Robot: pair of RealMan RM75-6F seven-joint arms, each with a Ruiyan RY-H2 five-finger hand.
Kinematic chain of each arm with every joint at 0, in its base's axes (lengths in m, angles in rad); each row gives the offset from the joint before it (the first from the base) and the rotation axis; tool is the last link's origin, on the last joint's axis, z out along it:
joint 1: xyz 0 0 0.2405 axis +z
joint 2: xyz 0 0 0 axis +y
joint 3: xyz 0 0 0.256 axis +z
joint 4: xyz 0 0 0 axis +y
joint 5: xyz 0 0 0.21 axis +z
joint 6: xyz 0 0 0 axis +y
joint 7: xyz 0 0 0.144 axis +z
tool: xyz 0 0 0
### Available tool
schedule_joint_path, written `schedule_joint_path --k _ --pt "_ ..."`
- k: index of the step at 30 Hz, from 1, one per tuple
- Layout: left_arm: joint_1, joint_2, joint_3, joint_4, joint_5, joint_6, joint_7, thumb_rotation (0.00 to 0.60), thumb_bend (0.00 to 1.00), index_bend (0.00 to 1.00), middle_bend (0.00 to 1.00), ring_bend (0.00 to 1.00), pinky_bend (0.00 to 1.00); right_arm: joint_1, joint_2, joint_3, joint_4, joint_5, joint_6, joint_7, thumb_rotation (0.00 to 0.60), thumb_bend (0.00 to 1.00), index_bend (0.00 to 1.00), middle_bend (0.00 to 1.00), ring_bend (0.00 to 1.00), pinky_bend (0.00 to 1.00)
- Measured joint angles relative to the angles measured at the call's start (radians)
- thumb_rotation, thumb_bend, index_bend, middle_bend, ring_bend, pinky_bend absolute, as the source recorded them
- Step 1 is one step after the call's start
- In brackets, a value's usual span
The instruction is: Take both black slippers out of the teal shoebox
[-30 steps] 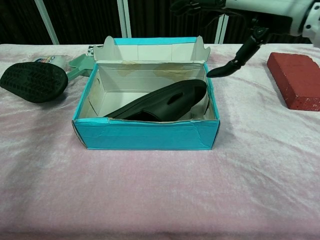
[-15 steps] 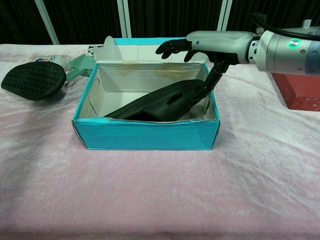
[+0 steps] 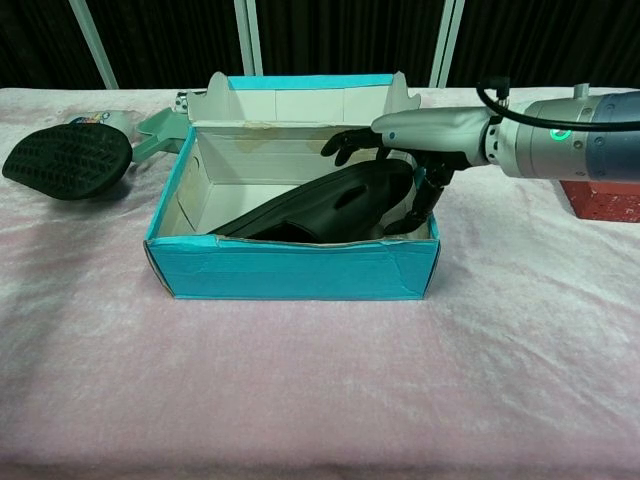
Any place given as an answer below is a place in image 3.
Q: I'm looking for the white tissue pack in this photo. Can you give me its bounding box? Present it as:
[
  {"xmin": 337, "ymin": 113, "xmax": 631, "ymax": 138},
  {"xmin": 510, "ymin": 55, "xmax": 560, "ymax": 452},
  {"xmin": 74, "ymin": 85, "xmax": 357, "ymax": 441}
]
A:
[{"xmin": 67, "ymin": 108, "xmax": 135, "ymax": 146}]

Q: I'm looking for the black slipper with tread sole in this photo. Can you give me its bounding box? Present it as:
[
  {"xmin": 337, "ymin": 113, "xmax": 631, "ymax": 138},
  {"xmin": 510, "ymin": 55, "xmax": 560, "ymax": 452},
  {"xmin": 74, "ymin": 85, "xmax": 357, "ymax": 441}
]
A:
[{"xmin": 1, "ymin": 123, "xmax": 134, "ymax": 202}]

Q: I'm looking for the white frame post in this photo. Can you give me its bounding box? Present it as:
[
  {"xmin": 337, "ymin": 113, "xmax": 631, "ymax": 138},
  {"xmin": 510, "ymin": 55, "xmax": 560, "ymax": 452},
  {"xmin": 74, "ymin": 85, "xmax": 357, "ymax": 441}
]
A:
[
  {"xmin": 428, "ymin": 0, "xmax": 457, "ymax": 88},
  {"xmin": 247, "ymin": 0, "xmax": 265, "ymax": 78},
  {"xmin": 439, "ymin": 0, "xmax": 467, "ymax": 88},
  {"xmin": 234, "ymin": 0, "xmax": 254, "ymax": 78},
  {"xmin": 67, "ymin": 0, "xmax": 120, "ymax": 90}
]

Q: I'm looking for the black curtain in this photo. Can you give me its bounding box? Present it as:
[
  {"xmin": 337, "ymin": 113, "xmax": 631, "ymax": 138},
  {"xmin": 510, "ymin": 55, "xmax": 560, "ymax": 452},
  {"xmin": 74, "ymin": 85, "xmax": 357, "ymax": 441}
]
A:
[{"xmin": 0, "ymin": 0, "xmax": 640, "ymax": 94}]

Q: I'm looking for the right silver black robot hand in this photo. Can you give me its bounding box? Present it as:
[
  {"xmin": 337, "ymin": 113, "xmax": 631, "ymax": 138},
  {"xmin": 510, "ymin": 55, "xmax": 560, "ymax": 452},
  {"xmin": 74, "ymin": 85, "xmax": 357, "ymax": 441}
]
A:
[{"xmin": 319, "ymin": 106, "xmax": 495, "ymax": 235}]

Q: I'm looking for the mint green plastic scoop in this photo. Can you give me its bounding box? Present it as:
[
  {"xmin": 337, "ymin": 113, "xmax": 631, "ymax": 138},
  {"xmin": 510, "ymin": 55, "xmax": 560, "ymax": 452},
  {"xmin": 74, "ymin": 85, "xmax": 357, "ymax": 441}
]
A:
[{"xmin": 130, "ymin": 107, "xmax": 194, "ymax": 164}]

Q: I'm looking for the black slipper with strap hole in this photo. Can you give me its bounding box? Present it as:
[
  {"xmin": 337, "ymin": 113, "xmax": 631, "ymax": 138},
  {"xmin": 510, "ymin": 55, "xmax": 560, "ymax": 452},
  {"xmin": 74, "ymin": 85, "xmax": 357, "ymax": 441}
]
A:
[{"xmin": 207, "ymin": 159, "xmax": 427, "ymax": 246}]

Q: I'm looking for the teal cardboard shoe box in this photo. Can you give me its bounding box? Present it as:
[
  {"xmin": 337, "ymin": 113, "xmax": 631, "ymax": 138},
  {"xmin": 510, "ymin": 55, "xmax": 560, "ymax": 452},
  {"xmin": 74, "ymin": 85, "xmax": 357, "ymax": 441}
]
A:
[{"xmin": 143, "ymin": 71, "xmax": 442, "ymax": 301}]

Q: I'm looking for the black cable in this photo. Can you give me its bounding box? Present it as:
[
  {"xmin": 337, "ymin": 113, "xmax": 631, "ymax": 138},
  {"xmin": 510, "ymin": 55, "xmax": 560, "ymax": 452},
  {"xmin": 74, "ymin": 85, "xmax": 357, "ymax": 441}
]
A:
[{"xmin": 475, "ymin": 75, "xmax": 640, "ymax": 133}]

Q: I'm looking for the pink velvet table cloth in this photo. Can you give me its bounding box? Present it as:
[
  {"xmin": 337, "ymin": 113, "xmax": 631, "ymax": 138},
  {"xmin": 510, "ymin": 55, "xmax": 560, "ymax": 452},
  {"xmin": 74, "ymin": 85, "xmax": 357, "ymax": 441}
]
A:
[{"xmin": 0, "ymin": 85, "xmax": 640, "ymax": 480}]

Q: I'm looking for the red brick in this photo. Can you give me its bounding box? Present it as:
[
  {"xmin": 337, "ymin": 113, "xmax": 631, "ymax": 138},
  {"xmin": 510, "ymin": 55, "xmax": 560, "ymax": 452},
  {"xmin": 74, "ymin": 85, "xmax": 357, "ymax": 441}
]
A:
[{"xmin": 557, "ymin": 178, "xmax": 640, "ymax": 224}]

